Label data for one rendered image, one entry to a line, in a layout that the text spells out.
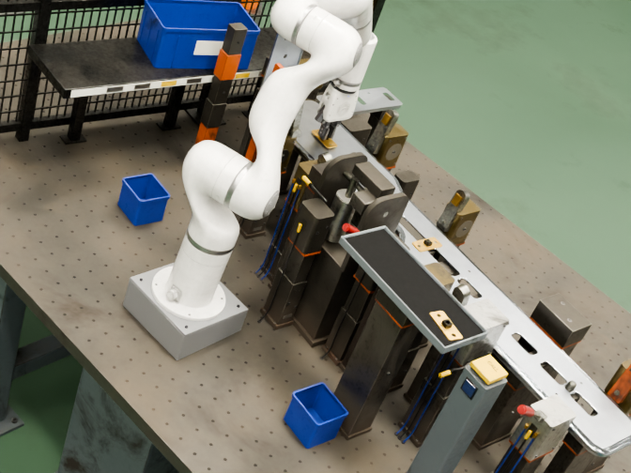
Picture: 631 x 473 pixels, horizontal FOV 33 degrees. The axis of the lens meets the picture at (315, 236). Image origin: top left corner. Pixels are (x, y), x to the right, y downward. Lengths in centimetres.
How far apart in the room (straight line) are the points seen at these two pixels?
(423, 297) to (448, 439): 31
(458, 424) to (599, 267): 276
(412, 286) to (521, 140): 337
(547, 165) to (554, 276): 214
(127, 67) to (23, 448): 116
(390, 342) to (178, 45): 111
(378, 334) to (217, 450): 45
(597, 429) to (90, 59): 164
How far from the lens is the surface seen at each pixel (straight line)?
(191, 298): 259
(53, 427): 333
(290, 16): 239
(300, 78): 237
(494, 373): 222
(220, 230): 247
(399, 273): 234
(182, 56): 303
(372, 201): 253
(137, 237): 292
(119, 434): 285
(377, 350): 241
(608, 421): 254
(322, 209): 258
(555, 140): 580
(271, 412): 257
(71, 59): 297
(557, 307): 272
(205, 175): 240
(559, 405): 240
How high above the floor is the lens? 254
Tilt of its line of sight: 36 degrees down
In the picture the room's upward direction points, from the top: 21 degrees clockwise
